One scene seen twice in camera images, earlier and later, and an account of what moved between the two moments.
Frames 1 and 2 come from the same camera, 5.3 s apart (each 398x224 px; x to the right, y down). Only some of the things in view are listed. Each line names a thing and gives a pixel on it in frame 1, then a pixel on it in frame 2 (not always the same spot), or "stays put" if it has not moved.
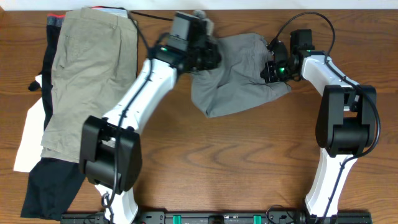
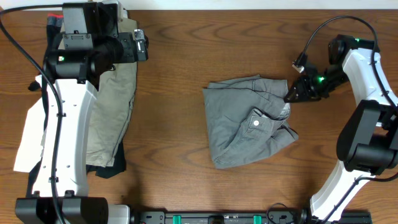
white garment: x=30 y=150 stays put
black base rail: x=235 y=217 stays put
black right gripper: x=270 y=77 to x=304 y=92
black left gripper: x=214 y=61 to x=140 y=47
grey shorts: x=237 y=81 to x=248 y=118
